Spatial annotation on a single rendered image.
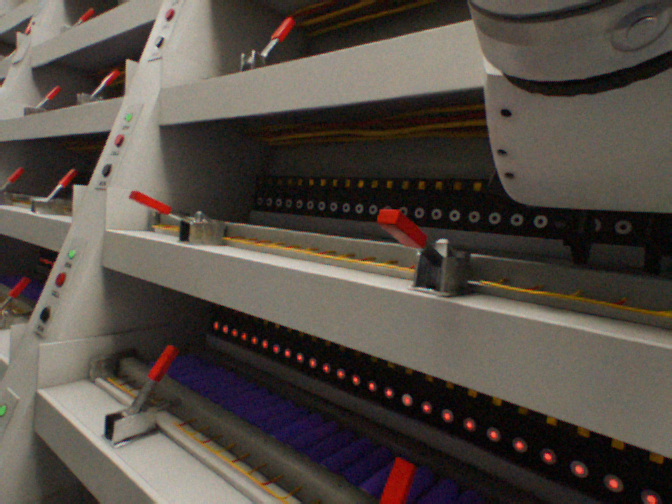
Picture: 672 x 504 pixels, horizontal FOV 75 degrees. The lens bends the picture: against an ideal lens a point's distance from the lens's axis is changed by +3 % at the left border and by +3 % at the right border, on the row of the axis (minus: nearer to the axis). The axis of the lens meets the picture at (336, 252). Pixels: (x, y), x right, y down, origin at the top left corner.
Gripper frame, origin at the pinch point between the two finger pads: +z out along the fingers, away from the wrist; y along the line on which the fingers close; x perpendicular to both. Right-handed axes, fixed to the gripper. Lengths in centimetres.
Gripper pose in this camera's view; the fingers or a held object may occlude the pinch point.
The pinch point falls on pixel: (617, 233)
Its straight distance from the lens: 32.0
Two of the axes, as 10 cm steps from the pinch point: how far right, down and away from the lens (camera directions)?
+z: 5.0, 5.0, 7.1
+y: -7.7, -1.2, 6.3
